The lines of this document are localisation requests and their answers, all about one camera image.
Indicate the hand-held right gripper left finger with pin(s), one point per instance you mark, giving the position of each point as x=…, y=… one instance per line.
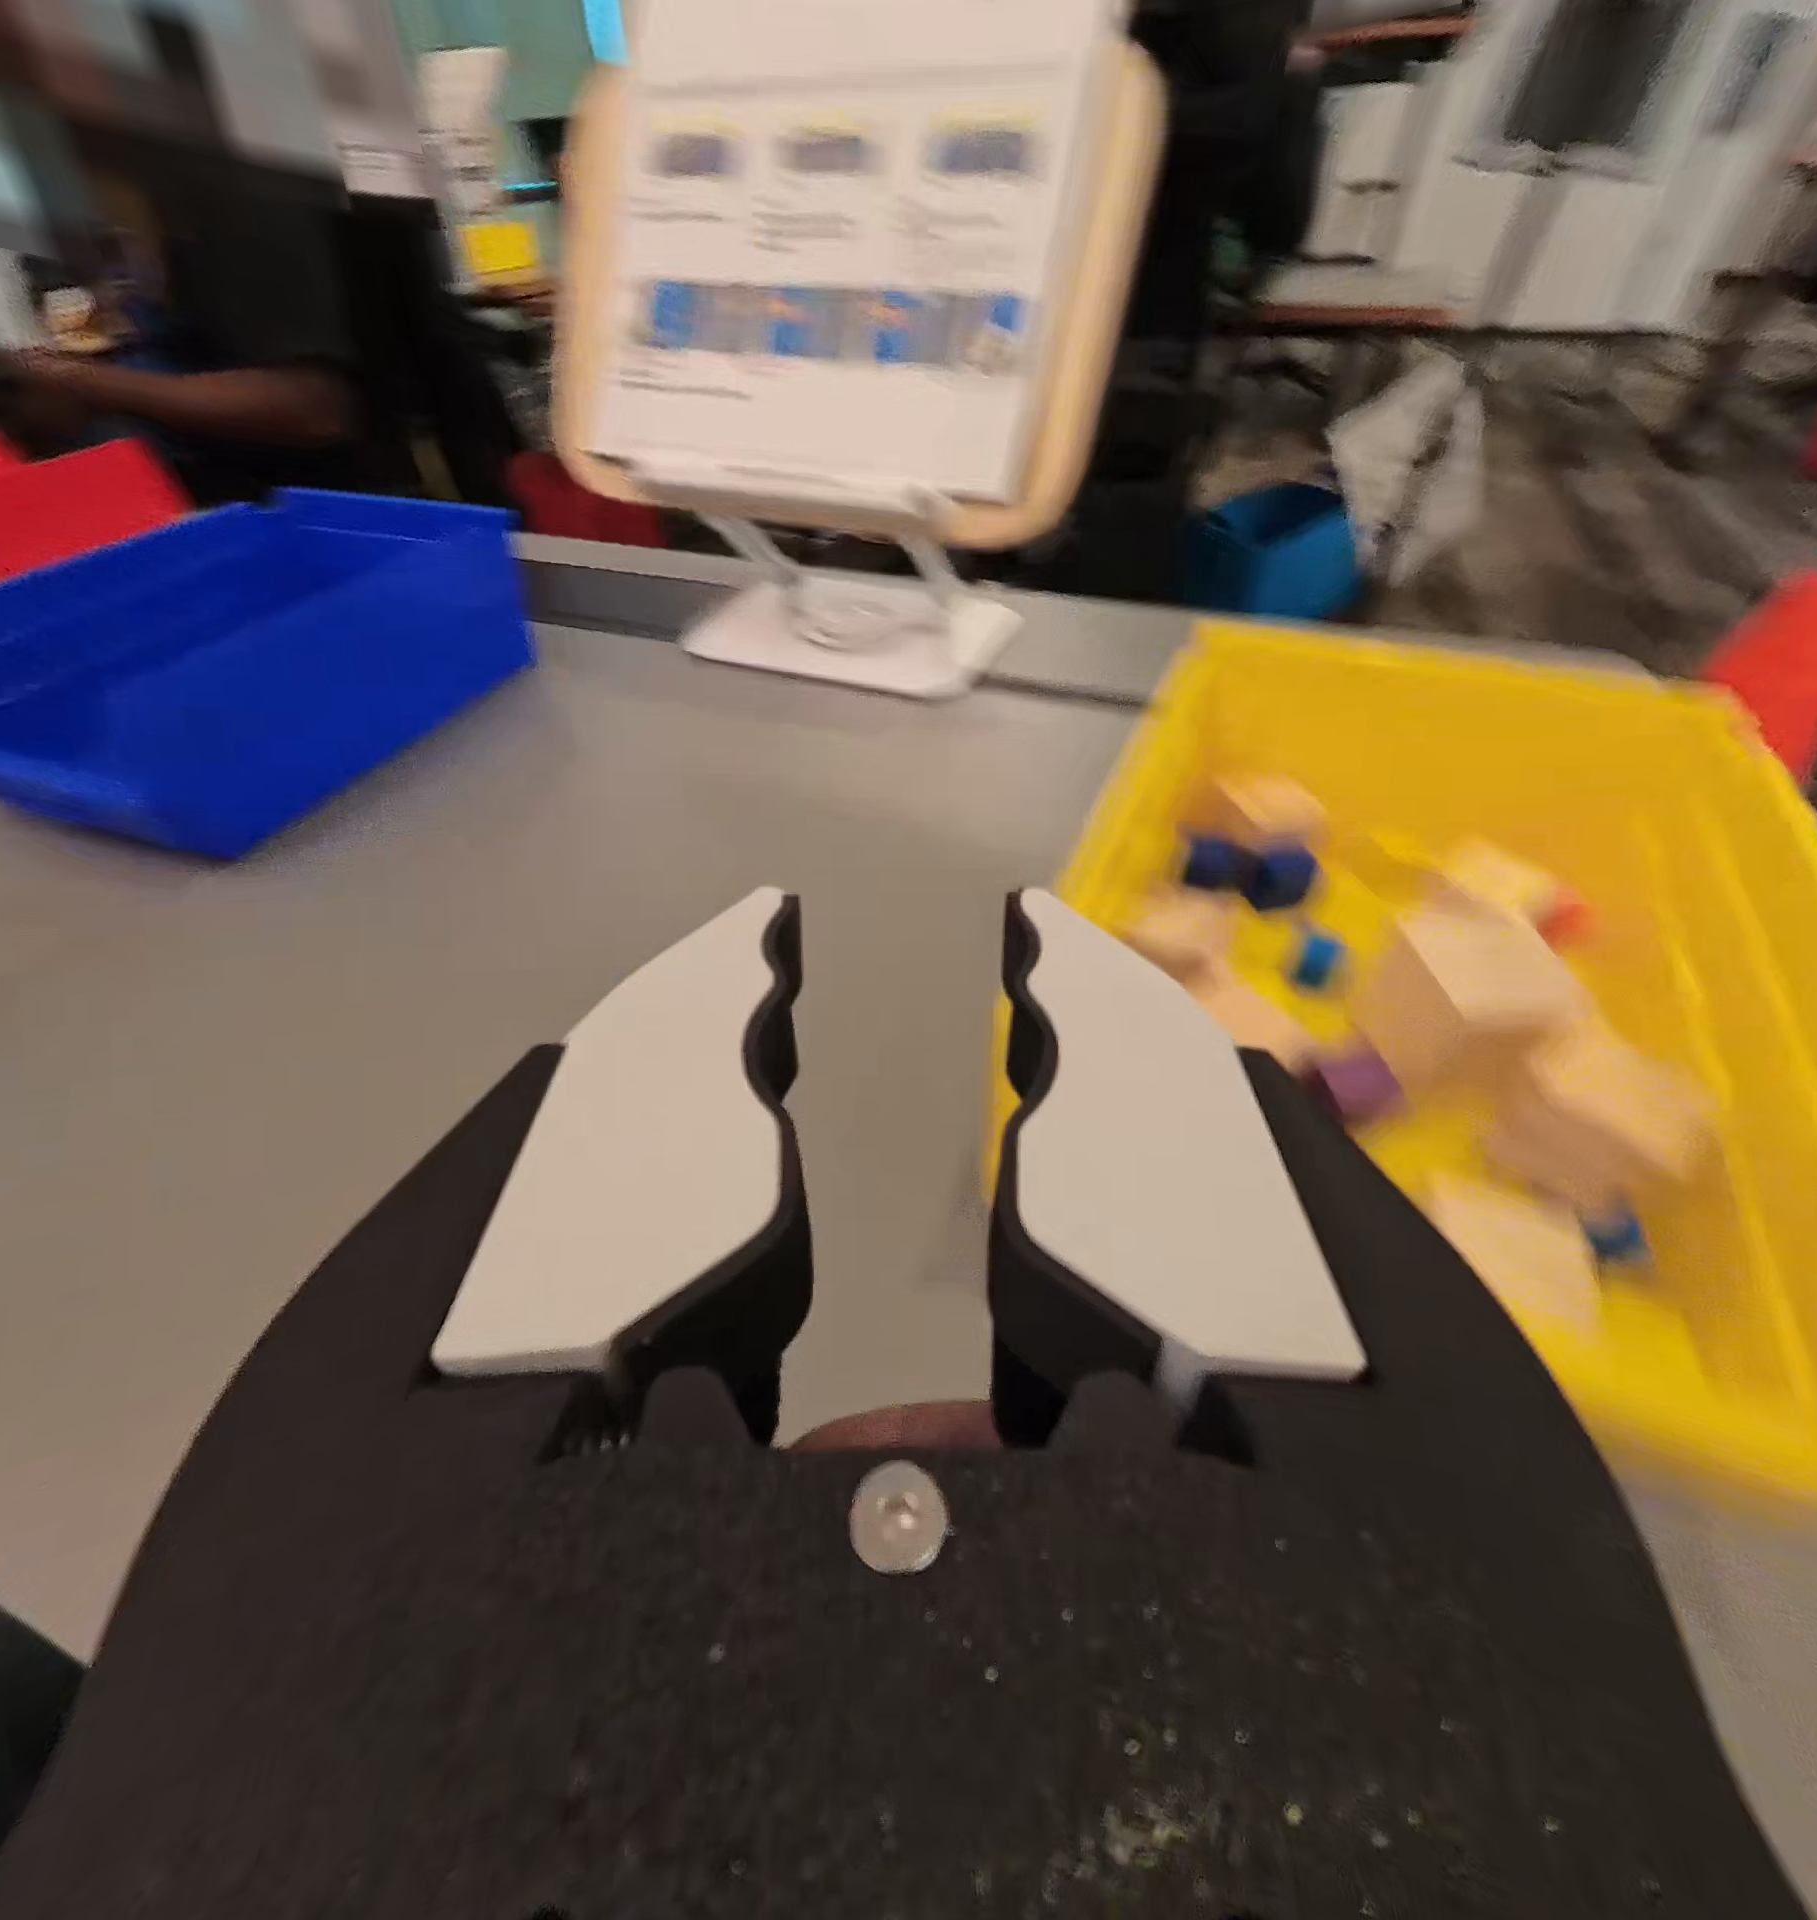
x=625, y=1184

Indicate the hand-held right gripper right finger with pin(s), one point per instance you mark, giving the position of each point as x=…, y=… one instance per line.
x=1177, y=1184

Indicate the small purple cube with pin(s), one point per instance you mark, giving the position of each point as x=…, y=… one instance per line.
x=1363, y=1084

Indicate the small light blue cube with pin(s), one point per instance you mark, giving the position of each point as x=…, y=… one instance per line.
x=1316, y=957

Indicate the pile of plain wooden cubes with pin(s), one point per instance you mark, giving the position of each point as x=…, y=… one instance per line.
x=1479, y=989

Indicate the small red cube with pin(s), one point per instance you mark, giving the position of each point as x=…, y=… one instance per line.
x=1566, y=915

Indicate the yellow plastic bin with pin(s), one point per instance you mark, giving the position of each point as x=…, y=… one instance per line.
x=1449, y=704

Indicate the blue plastic bin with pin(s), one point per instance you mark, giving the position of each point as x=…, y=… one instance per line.
x=250, y=704

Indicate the white desk stand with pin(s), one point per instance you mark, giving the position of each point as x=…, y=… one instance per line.
x=849, y=654

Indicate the teal bag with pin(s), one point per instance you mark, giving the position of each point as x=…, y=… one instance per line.
x=1277, y=555

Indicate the red bag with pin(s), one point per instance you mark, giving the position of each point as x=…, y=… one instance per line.
x=585, y=503

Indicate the white printed sheet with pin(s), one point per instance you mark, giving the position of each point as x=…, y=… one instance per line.
x=1411, y=449

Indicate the beige wooden board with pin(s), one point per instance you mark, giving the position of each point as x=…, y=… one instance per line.
x=1105, y=300

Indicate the red plastic bin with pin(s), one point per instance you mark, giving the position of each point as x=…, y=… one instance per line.
x=54, y=503

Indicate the white paper sheet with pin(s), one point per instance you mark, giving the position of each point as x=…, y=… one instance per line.
x=849, y=44

